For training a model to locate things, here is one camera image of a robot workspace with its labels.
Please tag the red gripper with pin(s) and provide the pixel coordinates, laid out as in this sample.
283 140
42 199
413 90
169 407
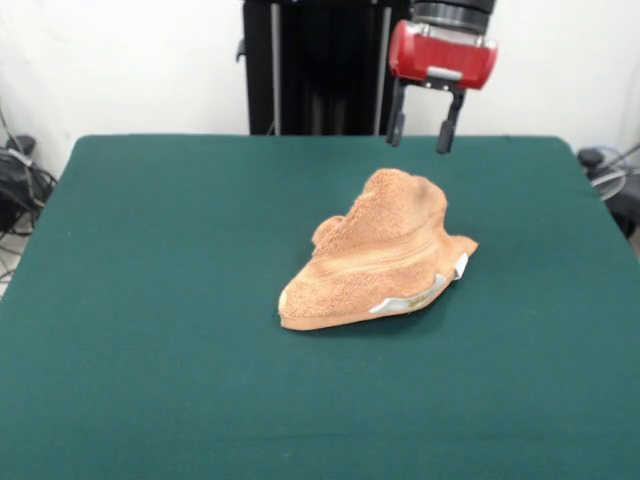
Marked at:
440 52

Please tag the orange terry towel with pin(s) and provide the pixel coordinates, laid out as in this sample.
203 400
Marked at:
380 250

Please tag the dark green table cloth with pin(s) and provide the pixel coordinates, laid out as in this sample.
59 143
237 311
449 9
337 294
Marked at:
150 300

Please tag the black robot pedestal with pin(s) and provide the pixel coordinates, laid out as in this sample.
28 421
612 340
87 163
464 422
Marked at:
325 75

